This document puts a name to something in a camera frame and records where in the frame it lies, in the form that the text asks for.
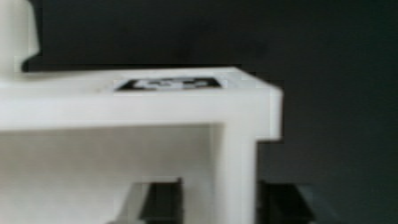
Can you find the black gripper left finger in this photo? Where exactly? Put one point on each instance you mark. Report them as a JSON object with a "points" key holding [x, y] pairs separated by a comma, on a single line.
{"points": [[156, 205]]}

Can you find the white drawer tray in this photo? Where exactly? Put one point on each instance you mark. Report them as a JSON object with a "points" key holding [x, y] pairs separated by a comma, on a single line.
{"points": [[108, 128]]}

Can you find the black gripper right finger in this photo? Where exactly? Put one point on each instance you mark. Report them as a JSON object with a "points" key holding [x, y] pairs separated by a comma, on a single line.
{"points": [[283, 208]]}

